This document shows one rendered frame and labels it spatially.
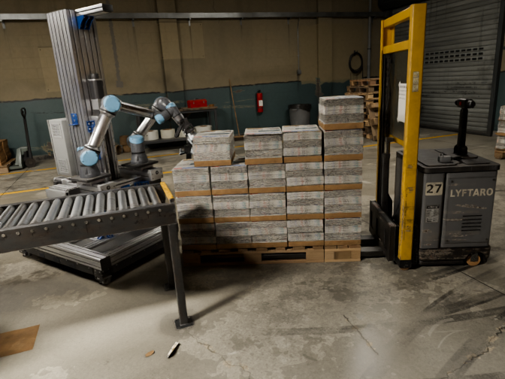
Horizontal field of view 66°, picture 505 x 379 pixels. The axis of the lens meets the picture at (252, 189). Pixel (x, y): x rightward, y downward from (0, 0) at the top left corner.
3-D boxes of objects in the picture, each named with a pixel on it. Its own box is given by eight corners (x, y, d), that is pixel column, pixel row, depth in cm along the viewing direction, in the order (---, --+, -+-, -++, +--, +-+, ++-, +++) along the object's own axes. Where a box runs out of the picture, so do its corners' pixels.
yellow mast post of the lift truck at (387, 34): (374, 223, 361) (380, 20, 312) (384, 223, 360) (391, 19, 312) (376, 227, 352) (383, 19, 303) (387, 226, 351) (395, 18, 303)
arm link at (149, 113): (97, 108, 293) (159, 123, 319) (99, 108, 284) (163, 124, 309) (100, 93, 292) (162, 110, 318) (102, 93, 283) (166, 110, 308)
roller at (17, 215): (28, 210, 243) (27, 202, 242) (11, 236, 200) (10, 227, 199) (19, 211, 241) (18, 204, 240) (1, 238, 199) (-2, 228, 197)
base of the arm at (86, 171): (75, 177, 294) (73, 164, 292) (92, 172, 306) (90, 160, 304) (87, 179, 286) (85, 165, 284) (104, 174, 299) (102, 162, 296)
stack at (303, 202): (192, 247, 357) (182, 159, 334) (319, 242, 349) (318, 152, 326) (182, 266, 320) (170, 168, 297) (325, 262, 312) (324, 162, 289)
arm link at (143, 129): (125, 144, 333) (162, 94, 338) (122, 142, 346) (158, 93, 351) (137, 153, 339) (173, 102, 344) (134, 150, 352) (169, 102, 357)
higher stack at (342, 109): (319, 243, 349) (316, 96, 314) (352, 241, 347) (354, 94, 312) (324, 262, 312) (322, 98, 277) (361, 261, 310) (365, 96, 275)
